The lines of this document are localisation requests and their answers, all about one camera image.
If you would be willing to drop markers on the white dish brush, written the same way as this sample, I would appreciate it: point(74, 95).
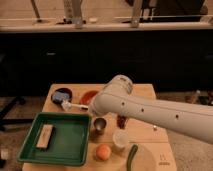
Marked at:
point(71, 106)

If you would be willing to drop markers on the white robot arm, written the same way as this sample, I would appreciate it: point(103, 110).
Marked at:
point(192, 120)

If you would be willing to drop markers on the green plastic tray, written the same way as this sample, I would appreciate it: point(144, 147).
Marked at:
point(68, 142)

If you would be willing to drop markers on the orange bowl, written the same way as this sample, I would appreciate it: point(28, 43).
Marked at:
point(87, 97)

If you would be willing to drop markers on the dark grape bunch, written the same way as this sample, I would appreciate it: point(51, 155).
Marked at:
point(122, 121)

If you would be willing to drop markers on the small metal cup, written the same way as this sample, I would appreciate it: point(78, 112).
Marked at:
point(100, 125)

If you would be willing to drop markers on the dark bowl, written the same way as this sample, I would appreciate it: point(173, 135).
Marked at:
point(63, 90)

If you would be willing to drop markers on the blue sponge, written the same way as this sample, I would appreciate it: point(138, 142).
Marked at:
point(59, 97)

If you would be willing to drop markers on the white plastic cup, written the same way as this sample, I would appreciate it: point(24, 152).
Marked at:
point(120, 139)

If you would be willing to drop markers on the orange fruit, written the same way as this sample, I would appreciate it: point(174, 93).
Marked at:
point(103, 152)

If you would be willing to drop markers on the green cucumber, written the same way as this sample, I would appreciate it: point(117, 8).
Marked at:
point(131, 155)

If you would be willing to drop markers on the wooden block eraser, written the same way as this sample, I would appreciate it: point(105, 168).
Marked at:
point(44, 136)

